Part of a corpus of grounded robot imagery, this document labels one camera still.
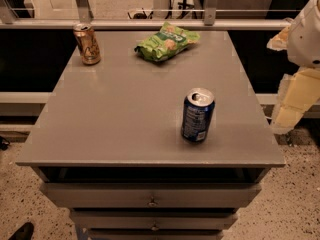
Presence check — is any middle grey drawer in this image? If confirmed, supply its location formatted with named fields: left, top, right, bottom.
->
left=71, top=210, right=238, bottom=230

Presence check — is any grey drawer cabinet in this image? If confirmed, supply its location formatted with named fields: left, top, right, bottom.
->
left=15, top=29, right=287, bottom=240

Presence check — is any metal railing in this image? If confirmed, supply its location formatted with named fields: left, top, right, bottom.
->
left=0, top=0, right=292, bottom=30

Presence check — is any top grey drawer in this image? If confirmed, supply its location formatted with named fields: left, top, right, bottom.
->
left=41, top=183, right=261, bottom=208

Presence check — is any grey drawer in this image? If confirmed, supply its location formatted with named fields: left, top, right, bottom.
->
left=71, top=210, right=238, bottom=230
left=41, top=183, right=261, bottom=208
left=89, top=229, right=223, bottom=240

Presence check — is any bottom grey drawer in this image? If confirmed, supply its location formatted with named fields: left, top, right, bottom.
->
left=89, top=229, right=223, bottom=240

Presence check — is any blue pepsi can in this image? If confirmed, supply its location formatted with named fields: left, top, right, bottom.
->
left=181, top=88, right=215, bottom=143

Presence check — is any orange soda can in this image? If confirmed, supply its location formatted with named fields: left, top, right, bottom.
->
left=73, top=23, right=101, bottom=65

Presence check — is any black shoe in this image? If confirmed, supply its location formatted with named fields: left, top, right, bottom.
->
left=8, top=222, right=34, bottom=240

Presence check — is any green rice chip bag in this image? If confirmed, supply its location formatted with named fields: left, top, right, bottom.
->
left=134, top=22, right=200, bottom=62

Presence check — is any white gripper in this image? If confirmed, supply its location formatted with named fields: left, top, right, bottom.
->
left=267, top=0, right=320, bottom=134

